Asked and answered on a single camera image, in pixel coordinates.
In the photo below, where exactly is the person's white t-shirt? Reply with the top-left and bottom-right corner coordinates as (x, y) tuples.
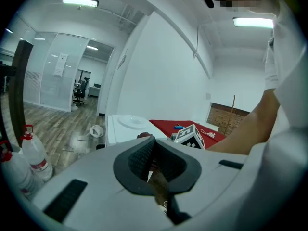
(263, 0), (308, 141)

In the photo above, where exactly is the black office chair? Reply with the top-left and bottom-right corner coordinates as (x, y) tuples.
(73, 77), (90, 106)

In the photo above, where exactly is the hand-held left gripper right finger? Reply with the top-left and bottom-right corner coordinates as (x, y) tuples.
(155, 140), (202, 195)

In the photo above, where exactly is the white plastic bag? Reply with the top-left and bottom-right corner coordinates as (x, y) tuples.
(89, 124), (105, 139)

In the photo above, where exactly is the frosted glass partition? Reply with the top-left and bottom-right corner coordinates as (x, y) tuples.
(23, 31), (90, 112)

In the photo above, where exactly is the white paper notice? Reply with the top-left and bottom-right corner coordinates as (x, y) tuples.
(53, 52), (70, 77)

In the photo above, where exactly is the person's right forearm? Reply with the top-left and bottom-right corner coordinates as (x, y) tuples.
(206, 88), (282, 155)

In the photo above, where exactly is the coiled white cord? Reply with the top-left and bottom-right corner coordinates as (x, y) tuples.
(199, 128), (217, 139)

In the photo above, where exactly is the white office desk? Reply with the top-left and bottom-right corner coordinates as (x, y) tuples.
(88, 83), (101, 98)

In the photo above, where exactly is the clear water bottle red cap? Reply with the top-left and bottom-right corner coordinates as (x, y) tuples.
(20, 124), (54, 182)
(0, 140), (39, 198)

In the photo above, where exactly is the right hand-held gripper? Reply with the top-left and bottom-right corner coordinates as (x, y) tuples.
(170, 124), (206, 150)

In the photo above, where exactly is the white water dispenser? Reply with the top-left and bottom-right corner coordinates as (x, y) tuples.
(105, 114), (169, 147)

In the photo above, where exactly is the white table with red cover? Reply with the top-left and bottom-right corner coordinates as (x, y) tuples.
(148, 119), (227, 147)

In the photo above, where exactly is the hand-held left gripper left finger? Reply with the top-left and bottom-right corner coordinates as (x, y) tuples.
(113, 135), (156, 196)

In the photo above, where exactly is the wall sign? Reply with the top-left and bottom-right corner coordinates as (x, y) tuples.
(117, 48), (129, 70)

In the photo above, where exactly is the thin wooden stick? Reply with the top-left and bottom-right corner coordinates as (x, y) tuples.
(224, 94), (237, 132)

